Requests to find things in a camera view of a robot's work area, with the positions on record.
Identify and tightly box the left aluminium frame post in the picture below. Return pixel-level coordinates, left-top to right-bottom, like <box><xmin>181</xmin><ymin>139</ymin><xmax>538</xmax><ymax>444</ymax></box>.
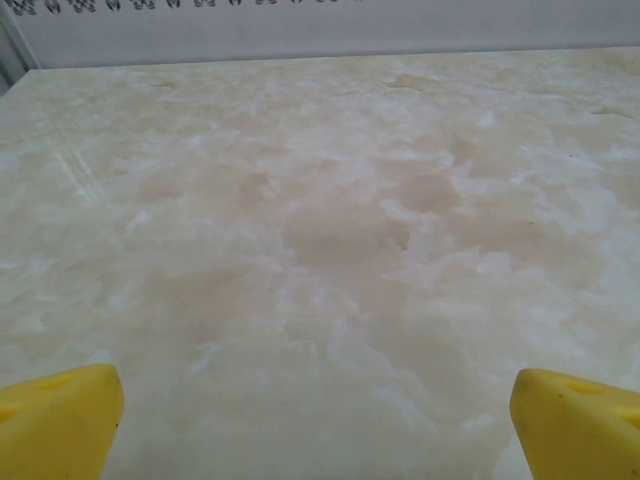
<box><xmin>0</xmin><ymin>0</ymin><xmax>42</xmax><ymax>99</ymax></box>

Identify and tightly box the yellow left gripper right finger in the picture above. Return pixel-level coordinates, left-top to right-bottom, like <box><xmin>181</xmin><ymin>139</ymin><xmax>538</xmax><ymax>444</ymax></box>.
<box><xmin>509</xmin><ymin>368</ymin><xmax>640</xmax><ymax>480</ymax></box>

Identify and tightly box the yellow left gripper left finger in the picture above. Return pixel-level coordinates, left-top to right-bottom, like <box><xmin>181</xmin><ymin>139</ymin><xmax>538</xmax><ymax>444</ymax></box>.
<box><xmin>0</xmin><ymin>363</ymin><xmax>125</xmax><ymax>480</ymax></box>

